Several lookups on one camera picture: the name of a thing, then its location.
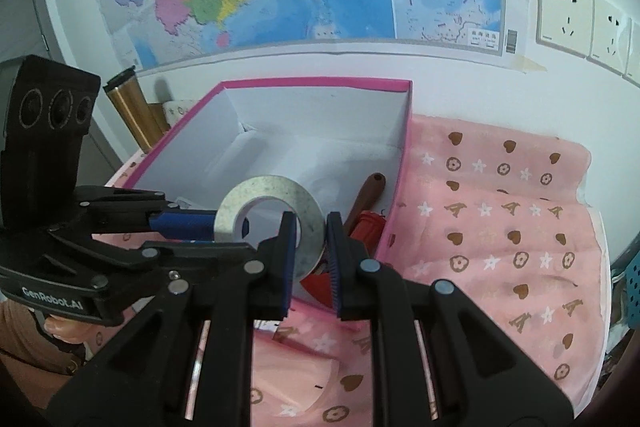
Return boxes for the peach cosmetic tube white cap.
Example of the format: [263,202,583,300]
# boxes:
[250,317,341,426]

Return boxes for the blue perforated plastic baskets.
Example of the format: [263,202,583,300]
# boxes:
[625,254,640,331]

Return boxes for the white tape roll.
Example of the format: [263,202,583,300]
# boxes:
[214,176,326,281]

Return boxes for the person's left hand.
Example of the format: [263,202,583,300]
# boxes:
[43,315,98,360]

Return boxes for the white wall socket panel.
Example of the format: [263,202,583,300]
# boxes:
[536,0,639,86]

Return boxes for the gold steel travel tumbler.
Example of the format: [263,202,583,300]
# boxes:
[103,66,169,153]

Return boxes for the pink patterned tablecloth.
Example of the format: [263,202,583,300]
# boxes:
[89,98,614,427]

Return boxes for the pink cardboard box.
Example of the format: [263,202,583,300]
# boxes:
[110,77,412,219]

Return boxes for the brown sleeved left forearm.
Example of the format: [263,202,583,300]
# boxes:
[1,300,86,410]

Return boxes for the black left camera module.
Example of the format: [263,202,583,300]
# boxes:
[1,55,101,230]

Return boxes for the grey door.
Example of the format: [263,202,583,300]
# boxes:
[1,0,119,184]

